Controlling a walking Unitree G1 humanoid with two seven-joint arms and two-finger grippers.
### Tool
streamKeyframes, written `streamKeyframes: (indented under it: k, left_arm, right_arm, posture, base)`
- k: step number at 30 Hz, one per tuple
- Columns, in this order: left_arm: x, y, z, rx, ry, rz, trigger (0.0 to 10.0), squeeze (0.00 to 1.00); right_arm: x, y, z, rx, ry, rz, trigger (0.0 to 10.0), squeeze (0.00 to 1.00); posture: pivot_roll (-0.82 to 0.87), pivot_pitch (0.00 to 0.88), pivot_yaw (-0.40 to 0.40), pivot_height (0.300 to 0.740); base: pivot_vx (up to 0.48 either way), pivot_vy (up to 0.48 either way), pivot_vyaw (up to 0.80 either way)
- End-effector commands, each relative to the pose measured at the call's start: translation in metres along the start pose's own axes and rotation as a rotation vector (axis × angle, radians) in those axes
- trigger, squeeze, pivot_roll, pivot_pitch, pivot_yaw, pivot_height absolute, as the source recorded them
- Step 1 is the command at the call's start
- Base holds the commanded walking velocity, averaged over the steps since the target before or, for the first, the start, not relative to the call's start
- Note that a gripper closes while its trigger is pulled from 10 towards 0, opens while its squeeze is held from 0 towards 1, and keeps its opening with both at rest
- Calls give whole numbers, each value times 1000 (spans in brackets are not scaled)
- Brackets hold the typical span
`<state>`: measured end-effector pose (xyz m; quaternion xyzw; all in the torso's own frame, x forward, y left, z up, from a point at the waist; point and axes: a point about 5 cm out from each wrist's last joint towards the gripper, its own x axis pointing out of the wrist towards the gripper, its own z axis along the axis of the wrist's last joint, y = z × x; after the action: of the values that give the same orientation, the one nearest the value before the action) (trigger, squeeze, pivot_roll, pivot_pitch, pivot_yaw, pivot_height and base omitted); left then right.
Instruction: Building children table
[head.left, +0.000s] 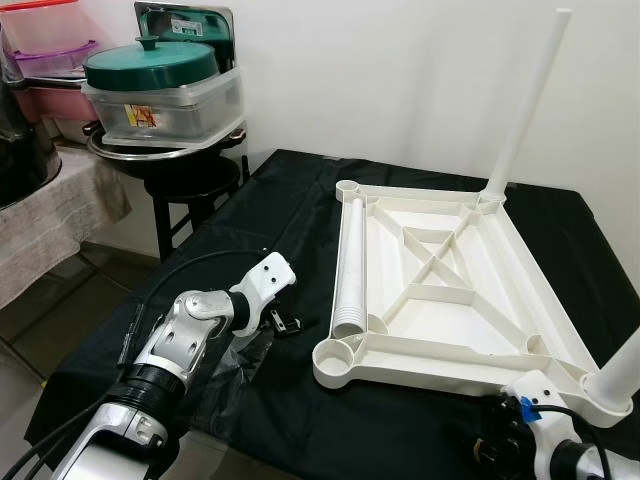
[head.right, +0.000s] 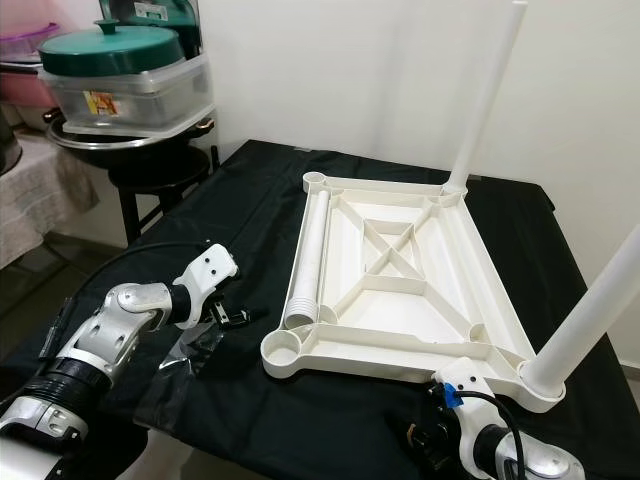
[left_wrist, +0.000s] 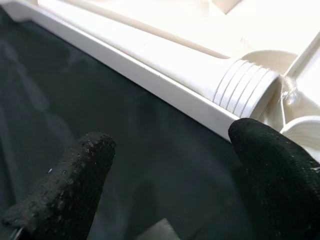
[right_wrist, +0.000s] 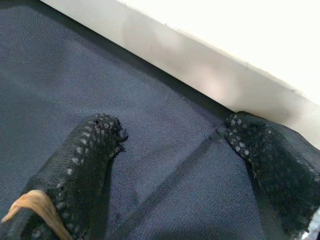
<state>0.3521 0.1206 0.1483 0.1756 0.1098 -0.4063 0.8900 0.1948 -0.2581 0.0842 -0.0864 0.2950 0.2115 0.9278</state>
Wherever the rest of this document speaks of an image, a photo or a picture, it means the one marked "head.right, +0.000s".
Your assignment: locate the white plastic table top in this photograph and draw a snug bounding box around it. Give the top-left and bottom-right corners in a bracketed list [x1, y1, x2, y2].
[262, 172, 566, 413]

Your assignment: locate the clear plastic storage box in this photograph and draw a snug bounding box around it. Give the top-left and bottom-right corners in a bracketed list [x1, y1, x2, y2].
[45, 55, 213, 136]

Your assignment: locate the beige cloth covered bench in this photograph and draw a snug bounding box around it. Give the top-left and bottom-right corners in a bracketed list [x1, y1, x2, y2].
[0, 135, 101, 266]

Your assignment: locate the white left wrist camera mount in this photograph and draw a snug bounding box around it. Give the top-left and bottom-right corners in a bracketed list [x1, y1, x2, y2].
[175, 245, 239, 326]

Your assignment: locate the black wok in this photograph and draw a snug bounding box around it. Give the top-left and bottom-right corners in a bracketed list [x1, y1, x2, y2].
[45, 115, 216, 191]

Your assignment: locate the black tablecloth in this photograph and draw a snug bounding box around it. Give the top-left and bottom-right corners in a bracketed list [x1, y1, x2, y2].
[0, 140, 640, 480]

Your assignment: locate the black metal wok stand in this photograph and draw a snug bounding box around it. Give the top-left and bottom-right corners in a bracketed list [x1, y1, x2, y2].
[115, 175, 211, 246]

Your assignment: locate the purple lidded bowl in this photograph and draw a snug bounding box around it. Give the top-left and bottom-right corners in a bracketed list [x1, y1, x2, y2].
[0, 22, 61, 63]

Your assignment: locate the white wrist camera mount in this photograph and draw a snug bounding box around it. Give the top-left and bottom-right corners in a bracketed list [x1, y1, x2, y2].
[435, 357, 496, 433]
[175, 245, 239, 326]

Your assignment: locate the green pot with lid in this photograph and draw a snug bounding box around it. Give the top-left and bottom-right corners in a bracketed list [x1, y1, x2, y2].
[38, 18, 186, 76]

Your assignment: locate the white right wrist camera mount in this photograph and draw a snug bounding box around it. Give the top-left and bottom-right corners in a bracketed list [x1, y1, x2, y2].
[435, 357, 496, 433]

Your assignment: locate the black bag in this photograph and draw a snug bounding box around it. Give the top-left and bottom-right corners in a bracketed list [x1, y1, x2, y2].
[0, 125, 21, 173]

